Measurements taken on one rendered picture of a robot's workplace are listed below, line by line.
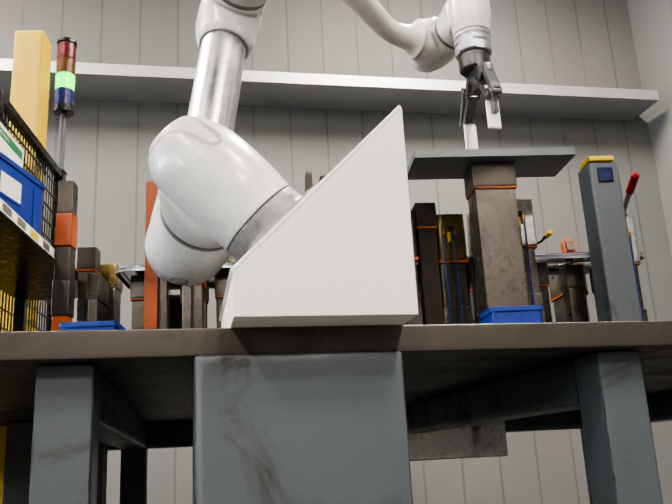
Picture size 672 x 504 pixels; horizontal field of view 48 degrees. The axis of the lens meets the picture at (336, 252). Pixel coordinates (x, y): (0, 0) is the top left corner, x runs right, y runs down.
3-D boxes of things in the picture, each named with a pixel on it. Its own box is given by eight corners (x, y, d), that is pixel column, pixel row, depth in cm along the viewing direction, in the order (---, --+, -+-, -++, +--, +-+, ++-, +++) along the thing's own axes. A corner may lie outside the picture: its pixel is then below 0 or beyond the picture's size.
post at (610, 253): (634, 357, 170) (606, 174, 181) (650, 352, 162) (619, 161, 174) (601, 358, 169) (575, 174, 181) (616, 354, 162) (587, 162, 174)
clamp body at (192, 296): (209, 385, 178) (208, 241, 188) (205, 381, 169) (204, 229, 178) (180, 386, 178) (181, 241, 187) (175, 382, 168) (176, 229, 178)
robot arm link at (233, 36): (151, 238, 130) (129, 293, 147) (242, 260, 135) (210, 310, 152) (210, -50, 170) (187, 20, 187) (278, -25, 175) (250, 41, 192)
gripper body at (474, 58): (453, 65, 185) (456, 99, 183) (466, 46, 177) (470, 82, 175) (481, 67, 187) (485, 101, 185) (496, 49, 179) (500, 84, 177)
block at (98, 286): (106, 396, 195) (109, 283, 203) (95, 392, 184) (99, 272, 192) (94, 397, 195) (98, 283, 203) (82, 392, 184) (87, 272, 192)
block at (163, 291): (169, 386, 180) (171, 238, 189) (167, 385, 176) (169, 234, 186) (154, 387, 179) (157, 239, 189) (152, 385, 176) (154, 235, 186)
